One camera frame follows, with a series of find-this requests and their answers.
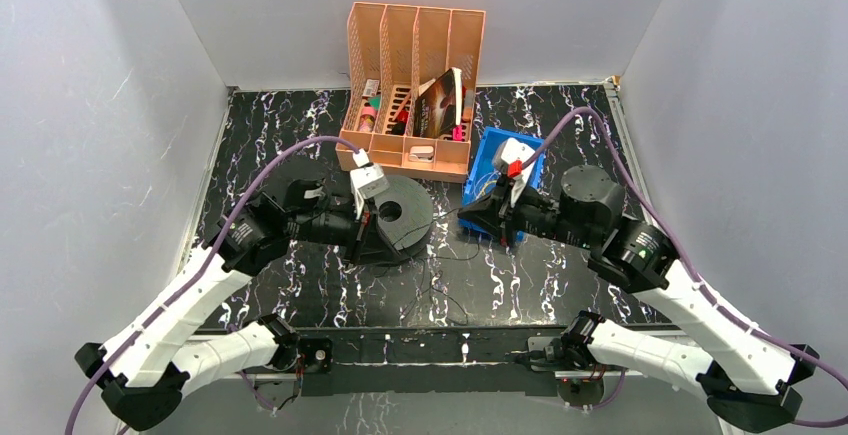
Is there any pink desk organizer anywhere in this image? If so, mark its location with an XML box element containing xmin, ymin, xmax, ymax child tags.
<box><xmin>336</xmin><ymin>2</ymin><xmax>486</xmax><ymax>183</ymax></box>

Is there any red black bottle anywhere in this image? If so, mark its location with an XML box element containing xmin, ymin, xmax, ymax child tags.
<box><xmin>389</xmin><ymin>110</ymin><xmax>409</xmax><ymax>136</ymax></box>

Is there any pink sticker roll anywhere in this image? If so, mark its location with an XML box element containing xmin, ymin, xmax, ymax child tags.
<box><xmin>357</xmin><ymin>105</ymin><xmax>378</xmax><ymax>133</ymax></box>

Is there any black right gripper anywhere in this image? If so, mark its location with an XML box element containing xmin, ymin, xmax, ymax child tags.
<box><xmin>457</xmin><ymin>176</ymin><xmax>597</xmax><ymax>250</ymax></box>

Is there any blue plastic bin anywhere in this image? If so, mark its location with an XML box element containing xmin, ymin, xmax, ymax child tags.
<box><xmin>459</xmin><ymin>127</ymin><xmax>546</xmax><ymax>236</ymax></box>

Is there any black thin wire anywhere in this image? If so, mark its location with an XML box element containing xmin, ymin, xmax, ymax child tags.
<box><xmin>374</xmin><ymin>206</ymin><xmax>485</xmax><ymax>327</ymax></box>

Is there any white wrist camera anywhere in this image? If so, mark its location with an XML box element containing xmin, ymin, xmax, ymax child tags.
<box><xmin>493</xmin><ymin>138</ymin><xmax>535</xmax><ymax>208</ymax></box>
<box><xmin>350</xmin><ymin>149</ymin><xmax>390</xmax><ymax>220</ymax></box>

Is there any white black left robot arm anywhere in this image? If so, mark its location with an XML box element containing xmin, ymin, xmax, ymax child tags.
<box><xmin>75</xmin><ymin>152</ymin><xmax>408</xmax><ymax>431</ymax></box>

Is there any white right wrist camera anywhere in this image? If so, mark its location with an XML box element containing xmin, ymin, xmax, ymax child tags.
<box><xmin>493</xmin><ymin>138</ymin><xmax>535</xmax><ymax>208</ymax></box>

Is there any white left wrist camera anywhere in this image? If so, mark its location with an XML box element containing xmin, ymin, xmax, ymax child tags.
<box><xmin>350</xmin><ymin>149</ymin><xmax>390</xmax><ymax>220</ymax></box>

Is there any yellow wire bundle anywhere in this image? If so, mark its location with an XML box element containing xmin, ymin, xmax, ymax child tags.
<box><xmin>473</xmin><ymin>166</ymin><xmax>505</xmax><ymax>201</ymax></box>

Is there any dark book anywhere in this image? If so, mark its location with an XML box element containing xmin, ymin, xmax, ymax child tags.
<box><xmin>412</xmin><ymin>67</ymin><xmax>463</xmax><ymax>139</ymax></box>

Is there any grey filament spool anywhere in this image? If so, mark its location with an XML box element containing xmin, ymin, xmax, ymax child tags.
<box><xmin>370</xmin><ymin>175</ymin><xmax>434</xmax><ymax>260</ymax></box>

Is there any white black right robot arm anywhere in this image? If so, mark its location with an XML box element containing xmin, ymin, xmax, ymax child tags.
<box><xmin>458</xmin><ymin>165</ymin><xmax>814</xmax><ymax>433</ymax></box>

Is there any white pink stapler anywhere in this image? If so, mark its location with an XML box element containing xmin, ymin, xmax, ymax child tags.
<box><xmin>408</xmin><ymin>145</ymin><xmax>435</xmax><ymax>163</ymax></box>

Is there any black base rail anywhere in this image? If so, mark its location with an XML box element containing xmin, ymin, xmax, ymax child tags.
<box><xmin>251</xmin><ymin>325</ymin><xmax>631</xmax><ymax>400</ymax></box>

